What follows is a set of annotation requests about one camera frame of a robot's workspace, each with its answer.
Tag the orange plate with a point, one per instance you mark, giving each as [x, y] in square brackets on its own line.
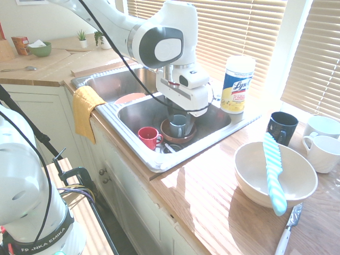
[127, 98]

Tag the wooden knife block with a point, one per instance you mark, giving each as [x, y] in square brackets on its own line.
[6, 51]

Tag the round metal cabinet knob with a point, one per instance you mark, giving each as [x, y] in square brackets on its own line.
[106, 180]
[102, 171]

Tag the metal sink drain strainer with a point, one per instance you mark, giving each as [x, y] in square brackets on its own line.
[174, 148]

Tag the red mug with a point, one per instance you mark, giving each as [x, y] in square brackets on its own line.
[147, 139]

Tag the turquoise striped plastic knife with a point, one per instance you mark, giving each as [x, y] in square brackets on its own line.
[273, 170]

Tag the Lysol wipes canister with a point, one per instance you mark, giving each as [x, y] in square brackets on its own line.
[235, 90]

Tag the green bowl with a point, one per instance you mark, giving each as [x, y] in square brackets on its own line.
[40, 51]

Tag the black mug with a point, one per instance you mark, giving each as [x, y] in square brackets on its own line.
[287, 127]

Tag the white paper napkin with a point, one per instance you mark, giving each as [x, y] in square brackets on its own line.
[37, 43]

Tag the orange cardboard box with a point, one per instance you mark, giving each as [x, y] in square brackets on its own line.
[20, 46]

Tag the grey mug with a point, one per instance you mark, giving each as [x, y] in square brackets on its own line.
[179, 126]

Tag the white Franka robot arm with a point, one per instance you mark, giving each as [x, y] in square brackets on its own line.
[175, 21]

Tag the wide beige window blind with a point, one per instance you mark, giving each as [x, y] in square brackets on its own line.
[239, 32]

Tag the brown ceramic bowl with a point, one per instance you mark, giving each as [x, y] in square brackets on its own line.
[172, 138]

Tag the white mug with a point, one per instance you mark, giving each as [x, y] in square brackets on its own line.
[324, 154]
[324, 125]

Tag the trailing plant white pot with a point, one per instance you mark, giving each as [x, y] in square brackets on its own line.
[105, 44]

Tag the stainless steel double sink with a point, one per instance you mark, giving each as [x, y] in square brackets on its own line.
[212, 125]

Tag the metal spoon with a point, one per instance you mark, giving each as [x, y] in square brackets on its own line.
[29, 68]

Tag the small spiky plant white pot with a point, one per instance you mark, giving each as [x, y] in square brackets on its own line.
[83, 43]

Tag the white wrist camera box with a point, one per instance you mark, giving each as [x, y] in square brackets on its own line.
[196, 77]

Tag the yellow dish towel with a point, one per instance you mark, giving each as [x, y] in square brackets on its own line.
[83, 111]

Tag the cream kitchen cabinet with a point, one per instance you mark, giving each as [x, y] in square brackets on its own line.
[132, 202]

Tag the narrow beige window blind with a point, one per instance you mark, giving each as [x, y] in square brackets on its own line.
[316, 58]

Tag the cream ceramic bowl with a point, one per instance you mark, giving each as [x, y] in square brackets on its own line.
[249, 170]

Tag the black metal clamp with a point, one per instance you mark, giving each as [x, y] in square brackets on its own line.
[79, 172]

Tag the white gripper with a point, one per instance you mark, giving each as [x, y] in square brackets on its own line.
[196, 99]

